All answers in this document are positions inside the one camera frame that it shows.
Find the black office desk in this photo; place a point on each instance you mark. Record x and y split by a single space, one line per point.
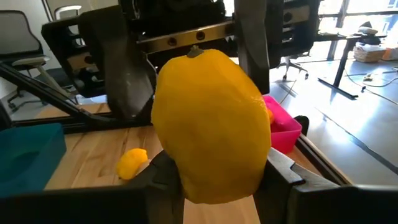
344 59

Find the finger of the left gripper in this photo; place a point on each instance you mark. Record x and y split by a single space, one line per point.
253 40
127 81

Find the pink plastic basket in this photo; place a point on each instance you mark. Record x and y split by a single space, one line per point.
283 137

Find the grey mesh office chair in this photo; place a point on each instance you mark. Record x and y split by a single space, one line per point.
18 34

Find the teal plastic basket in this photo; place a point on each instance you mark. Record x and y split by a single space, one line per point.
28 155

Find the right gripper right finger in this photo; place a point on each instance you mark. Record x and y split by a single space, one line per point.
311 205

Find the wicker basket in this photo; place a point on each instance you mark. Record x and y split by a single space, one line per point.
368 55

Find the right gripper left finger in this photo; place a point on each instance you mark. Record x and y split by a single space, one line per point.
93 208

